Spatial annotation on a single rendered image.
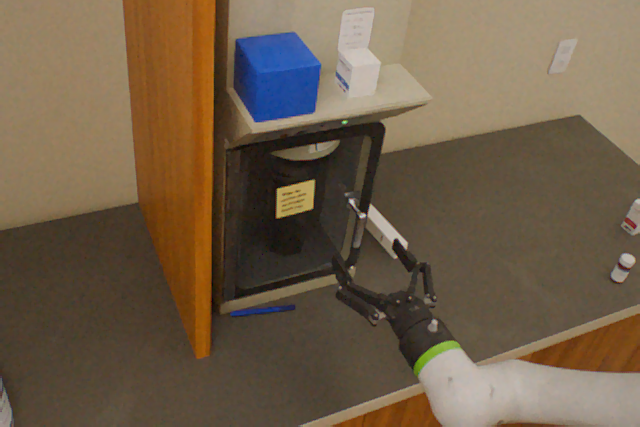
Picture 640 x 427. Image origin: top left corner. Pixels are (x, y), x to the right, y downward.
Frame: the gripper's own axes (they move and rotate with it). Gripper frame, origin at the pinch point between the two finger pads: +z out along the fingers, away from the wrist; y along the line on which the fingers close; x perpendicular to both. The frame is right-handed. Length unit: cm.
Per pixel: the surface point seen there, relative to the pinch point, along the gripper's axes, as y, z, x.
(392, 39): -3.1, 10.6, -41.4
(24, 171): 58, 54, 7
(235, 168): 24.8, 9.4, -20.4
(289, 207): 13.5, 9.4, -8.1
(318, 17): 11.6, 10.6, -47.1
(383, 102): 3.6, -0.1, -36.6
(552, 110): -100, 54, 19
